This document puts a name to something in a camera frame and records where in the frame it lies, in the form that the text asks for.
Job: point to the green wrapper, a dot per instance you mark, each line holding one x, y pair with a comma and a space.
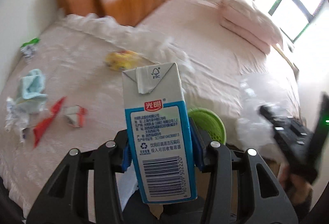
29, 45

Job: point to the green round bin lid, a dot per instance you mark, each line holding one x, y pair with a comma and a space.
209, 122

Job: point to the red white crumpled wrapper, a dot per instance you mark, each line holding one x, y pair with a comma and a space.
75, 116

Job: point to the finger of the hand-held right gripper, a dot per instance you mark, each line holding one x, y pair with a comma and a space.
285, 127

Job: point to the window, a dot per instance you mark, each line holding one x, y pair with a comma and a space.
295, 5

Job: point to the pink bed sheet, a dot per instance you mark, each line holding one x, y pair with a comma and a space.
205, 44

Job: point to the yellow snack wrapper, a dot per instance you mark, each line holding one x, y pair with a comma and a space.
122, 59

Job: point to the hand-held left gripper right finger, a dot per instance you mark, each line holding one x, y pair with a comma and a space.
196, 143

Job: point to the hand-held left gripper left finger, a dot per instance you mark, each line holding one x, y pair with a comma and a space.
126, 156

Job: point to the white and blue milk carton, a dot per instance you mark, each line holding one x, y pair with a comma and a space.
156, 131

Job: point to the pink folded pillows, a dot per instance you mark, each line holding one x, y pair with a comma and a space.
248, 20

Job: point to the white paper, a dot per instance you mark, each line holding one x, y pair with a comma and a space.
16, 118

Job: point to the light blue cloth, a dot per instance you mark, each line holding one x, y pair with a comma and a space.
32, 84

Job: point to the clear plastic bag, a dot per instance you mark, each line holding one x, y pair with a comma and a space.
257, 93

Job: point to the red paper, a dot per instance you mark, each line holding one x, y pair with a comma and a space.
45, 124

